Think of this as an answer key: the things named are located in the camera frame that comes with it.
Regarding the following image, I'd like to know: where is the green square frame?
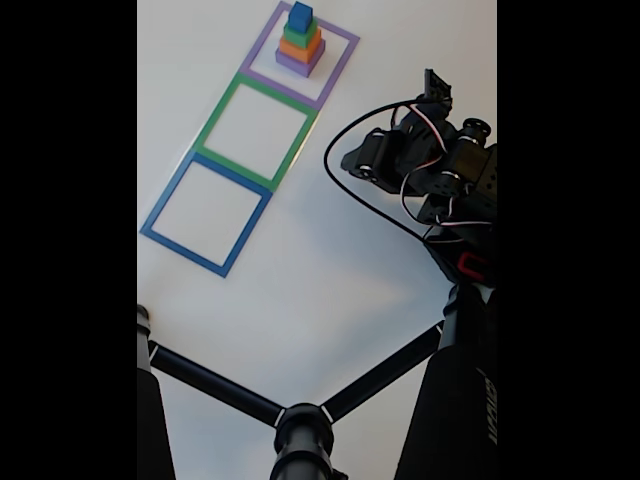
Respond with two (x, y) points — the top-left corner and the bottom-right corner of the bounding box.
(192, 70), (320, 194)

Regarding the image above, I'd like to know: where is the small blue cube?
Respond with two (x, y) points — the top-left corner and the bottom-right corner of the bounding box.
(288, 1), (315, 31)

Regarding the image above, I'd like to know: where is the purple square frame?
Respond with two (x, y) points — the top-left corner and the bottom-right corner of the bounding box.
(240, 0), (361, 111)

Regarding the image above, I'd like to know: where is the orange block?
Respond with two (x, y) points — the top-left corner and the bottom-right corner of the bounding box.
(278, 30), (324, 65)

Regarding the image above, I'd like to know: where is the black camera tripod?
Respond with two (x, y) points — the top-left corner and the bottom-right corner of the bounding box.
(137, 284), (498, 480)

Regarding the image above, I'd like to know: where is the green block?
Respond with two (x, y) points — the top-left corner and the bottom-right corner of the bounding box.
(283, 19), (321, 49)

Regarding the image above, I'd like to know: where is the red white servo cable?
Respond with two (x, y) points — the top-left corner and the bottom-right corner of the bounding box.
(389, 102), (496, 232)

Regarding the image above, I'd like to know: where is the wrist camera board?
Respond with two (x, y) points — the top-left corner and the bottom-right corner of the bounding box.
(423, 68), (454, 109)

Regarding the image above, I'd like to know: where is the black cable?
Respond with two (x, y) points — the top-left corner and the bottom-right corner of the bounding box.
(323, 97), (444, 242)

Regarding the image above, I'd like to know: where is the purple block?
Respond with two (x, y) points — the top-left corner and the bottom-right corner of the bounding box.
(275, 39), (327, 79)

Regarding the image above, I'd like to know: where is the blue square frame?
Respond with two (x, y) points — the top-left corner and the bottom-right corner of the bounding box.
(139, 151), (273, 279)

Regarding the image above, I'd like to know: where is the black red table clamp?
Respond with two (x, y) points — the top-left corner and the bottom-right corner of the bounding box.
(455, 251), (489, 282)

